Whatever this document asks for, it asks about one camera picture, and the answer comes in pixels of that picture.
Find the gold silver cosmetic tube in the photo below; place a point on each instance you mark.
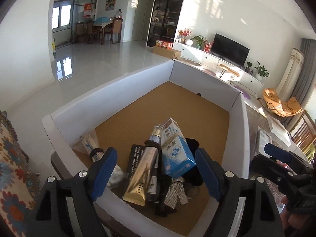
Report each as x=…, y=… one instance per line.
x=138, y=186

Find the black fuzzy hair clip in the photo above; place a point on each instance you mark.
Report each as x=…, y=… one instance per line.
x=192, y=182

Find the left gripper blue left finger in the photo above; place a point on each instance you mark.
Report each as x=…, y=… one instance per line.
x=50, y=216

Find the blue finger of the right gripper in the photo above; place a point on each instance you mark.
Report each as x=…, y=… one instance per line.
x=296, y=163
x=274, y=172

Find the white standing air conditioner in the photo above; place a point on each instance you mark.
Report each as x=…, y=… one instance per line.
x=291, y=74

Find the wooden chair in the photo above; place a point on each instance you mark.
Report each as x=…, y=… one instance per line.
x=303, y=133

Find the orange lounge chair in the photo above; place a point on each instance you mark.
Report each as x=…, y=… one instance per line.
x=273, y=104

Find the brown cardboard box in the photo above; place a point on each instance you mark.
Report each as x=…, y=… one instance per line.
x=167, y=53

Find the rhinestone bow hair clip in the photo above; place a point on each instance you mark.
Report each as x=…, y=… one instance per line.
x=176, y=193

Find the clear plastic packet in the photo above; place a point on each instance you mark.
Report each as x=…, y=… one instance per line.
x=262, y=138

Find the dining table with chairs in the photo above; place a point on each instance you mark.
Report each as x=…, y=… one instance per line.
x=99, y=29

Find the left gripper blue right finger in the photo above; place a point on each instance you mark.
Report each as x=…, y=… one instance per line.
x=260, y=216

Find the framed landscape painting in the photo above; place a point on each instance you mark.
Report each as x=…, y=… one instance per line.
x=110, y=5

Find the black soap bar box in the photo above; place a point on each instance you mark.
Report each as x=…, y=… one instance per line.
x=135, y=156

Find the white tv cabinet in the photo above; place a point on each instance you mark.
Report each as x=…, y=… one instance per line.
x=212, y=62

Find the green potted plant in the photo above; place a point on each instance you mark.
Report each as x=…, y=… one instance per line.
x=261, y=72
x=199, y=41

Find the floral cushion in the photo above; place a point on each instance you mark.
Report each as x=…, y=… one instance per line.
x=19, y=185

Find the grey curtain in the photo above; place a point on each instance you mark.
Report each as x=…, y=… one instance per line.
x=306, y=81

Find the green potted plant left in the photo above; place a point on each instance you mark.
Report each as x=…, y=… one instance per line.
x=199, y=41

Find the green potted plant right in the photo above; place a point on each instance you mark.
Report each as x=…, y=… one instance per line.
x=261, y=72

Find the white cardboard storage box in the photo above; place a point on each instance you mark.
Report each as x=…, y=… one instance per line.
x=127, y=109

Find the red flower bouquet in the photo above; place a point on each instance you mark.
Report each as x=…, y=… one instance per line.
x=183, y=34

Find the wooden stool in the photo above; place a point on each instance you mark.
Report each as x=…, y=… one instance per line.
x=233, y=73

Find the blue white carton box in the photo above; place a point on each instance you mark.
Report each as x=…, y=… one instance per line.
x=176, y=155

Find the flat white box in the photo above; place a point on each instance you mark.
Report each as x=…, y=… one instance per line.
x=279, y=130

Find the dark glass display cabinet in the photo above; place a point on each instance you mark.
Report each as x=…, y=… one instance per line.
x=164, y=21

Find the black flat television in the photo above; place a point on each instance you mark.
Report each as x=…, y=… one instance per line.
x=229, y=50

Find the bundle of cotton swabs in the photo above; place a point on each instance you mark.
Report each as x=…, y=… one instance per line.
x=88, y=149

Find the person's right hand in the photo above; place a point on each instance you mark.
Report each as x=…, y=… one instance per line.
x=298, y=216

